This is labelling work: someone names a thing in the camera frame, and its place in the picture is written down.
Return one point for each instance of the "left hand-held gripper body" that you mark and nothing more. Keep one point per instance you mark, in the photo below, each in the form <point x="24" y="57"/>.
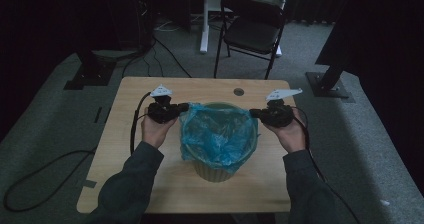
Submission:
<point x="161" y="112"/>

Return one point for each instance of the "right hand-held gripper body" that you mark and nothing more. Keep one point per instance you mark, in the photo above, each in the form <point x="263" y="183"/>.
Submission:
<point x="276" y="115"/>

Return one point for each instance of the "blue plastic bin bag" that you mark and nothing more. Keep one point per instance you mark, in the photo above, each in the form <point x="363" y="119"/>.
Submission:
<point x="213" y="137"/>

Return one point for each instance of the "green plastic waste bin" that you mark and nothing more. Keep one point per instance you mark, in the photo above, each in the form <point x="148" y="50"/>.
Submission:
<point x="213" y="175"/>

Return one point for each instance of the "person's left hand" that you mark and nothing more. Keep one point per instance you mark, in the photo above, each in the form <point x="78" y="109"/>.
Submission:
<point x="154" y="134"/>

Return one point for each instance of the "person's right hand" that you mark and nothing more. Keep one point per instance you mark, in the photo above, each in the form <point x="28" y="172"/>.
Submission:
<point x="293" y="137"/>

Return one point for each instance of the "black floor tape strip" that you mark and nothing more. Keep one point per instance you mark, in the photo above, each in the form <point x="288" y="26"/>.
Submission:
<point x="97" y="114"/>

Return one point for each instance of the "black folding chair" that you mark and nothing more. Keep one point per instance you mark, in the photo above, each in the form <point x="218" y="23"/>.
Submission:
<point x="253" y="34"/>

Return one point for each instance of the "black computer tower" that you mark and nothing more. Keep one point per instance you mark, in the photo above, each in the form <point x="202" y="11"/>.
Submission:
<point x="145" y="14"/>

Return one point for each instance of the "grey tape piece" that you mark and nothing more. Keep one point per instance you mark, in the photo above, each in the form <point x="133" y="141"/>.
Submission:
<point x="90" y="184"/>

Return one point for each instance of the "black curtain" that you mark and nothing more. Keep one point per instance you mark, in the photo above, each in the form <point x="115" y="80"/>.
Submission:
<point x="383" y="34"/>

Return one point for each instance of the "white paper scrap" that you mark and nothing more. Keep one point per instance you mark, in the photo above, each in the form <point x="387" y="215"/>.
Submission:
<point x="384" y="202"/>

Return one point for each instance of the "metal stand with base plate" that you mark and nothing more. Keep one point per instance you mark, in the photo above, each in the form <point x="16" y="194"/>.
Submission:
<point x="328" y="84"/>

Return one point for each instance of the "black stand with base plate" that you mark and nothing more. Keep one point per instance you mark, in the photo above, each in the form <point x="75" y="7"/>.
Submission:
<point x="90" y="72"/>

